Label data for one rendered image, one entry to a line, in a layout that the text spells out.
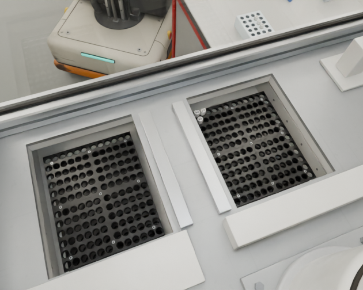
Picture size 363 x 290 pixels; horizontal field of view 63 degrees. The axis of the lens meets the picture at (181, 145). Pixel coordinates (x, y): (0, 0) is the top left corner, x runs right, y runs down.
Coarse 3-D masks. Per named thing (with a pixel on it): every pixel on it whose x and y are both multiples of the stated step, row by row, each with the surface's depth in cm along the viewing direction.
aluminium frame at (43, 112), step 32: (320, 32) 64; (352, 32) 67; (192, 64) 59; (224, 64) 60; (256, 64) 65; (64, 96) 54; (96, 96) 55; (128, 96) 58; (0, 128) 53; (32, 128) 56
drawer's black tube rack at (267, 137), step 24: (216, 120) 64; (240, 120) 64; (264, 120) 64; (216, 144) 61; (240, 144) 61; (264, 144) 65; (288, 144) 62; (240, 168) 59; (264, 168) 59; (288, 168) 59; (240, 192) 60; (264, 192) 60
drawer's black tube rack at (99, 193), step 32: (64, 160) 58; (96, 160) 59; (128, 160) 63; (64, 192) 58; (96, 192) 56; (128, 192) 59; (64, 224) 53; (96, 224) 53; (128, 224) 53; (160, 224) 53; (96, 256) 51
